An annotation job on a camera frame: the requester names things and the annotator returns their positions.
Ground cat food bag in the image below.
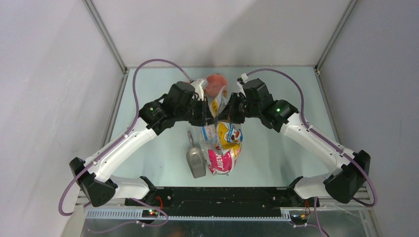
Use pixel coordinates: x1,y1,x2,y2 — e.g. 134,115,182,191
200,85,245,176

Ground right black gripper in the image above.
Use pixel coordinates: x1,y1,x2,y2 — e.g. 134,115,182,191
216,93,261,125

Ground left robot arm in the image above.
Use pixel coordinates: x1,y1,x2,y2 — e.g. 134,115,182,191
70,79,214,207

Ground metal food scoop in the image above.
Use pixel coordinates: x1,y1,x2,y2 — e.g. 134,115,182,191
186,130,206,179

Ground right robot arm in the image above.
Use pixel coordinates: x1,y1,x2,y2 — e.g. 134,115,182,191
217,79,371,206

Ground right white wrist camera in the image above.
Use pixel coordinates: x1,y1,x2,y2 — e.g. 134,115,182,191
237,73,249,86

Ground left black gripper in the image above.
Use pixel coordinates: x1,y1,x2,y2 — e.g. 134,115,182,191
175,96,216,127

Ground empty pink bowl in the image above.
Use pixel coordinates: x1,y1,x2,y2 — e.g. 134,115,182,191
205,74,227,97

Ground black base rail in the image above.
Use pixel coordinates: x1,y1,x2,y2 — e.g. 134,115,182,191
142,187,320,217

